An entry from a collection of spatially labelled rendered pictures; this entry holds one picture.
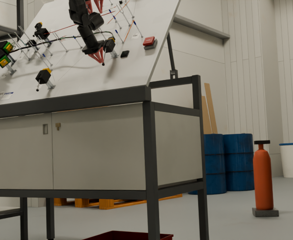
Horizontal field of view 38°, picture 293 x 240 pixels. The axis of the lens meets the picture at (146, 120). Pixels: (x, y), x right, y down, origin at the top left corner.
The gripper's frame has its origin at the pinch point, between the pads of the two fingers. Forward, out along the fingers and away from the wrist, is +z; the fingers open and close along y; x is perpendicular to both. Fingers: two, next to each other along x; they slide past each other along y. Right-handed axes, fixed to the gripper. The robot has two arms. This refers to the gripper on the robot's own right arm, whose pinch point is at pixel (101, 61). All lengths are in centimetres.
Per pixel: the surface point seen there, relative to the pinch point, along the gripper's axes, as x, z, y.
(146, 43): -12.7, 1.6, -19.7
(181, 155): 11, 55, -25
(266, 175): -99, 187, -24
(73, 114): 15.8, 17.8, 18.7
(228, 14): -690, 305, 163
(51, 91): 7.1, 8.3, 32.4
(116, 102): 17.3, 13.0, -10.2
